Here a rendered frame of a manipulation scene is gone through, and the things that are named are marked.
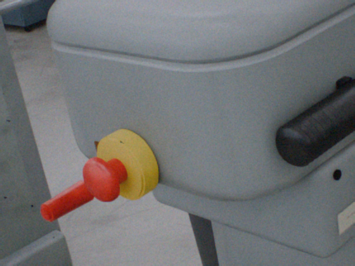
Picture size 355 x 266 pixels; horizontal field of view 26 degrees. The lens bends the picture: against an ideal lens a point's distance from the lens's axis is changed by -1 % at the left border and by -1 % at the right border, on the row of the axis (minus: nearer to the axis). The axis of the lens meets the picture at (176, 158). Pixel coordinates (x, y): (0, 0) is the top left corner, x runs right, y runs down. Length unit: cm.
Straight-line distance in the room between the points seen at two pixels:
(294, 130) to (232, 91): 5
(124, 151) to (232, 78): 12
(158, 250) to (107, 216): 51
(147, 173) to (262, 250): 22
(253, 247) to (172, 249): 302
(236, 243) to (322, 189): 19
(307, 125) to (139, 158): 15
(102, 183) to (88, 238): 347
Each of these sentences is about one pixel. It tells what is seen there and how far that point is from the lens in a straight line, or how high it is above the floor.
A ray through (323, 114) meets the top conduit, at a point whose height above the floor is 180.
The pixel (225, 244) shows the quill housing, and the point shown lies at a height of 158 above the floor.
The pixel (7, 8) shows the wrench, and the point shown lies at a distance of 71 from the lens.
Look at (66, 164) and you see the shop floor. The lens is 497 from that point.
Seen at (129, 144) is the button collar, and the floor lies 179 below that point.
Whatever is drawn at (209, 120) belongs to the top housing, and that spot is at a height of 181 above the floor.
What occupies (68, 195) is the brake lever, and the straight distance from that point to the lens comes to 76.
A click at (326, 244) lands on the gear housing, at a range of 72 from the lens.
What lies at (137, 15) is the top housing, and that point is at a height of 189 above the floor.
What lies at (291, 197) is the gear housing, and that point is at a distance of 70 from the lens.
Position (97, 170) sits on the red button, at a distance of 64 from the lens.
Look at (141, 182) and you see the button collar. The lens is 65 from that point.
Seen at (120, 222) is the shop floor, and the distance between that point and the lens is 417.
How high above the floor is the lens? 205
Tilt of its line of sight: 26 degrees down
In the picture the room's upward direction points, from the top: 11 degrees counter-clockwise
